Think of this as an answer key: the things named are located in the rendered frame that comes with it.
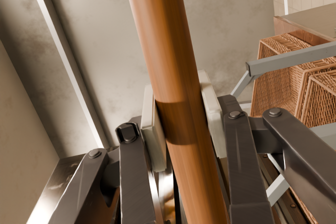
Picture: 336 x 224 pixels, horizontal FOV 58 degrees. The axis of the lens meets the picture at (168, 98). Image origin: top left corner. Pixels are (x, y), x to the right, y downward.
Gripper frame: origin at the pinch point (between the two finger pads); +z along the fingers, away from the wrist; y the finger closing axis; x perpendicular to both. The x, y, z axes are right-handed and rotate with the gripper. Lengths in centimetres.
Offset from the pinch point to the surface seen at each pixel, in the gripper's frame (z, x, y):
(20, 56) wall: 337, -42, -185
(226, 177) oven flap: 104, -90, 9
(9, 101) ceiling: 297, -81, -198
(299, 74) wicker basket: 131, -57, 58
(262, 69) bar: 82, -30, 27
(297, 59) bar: 82, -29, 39
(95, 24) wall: 336, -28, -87
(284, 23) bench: 149, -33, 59
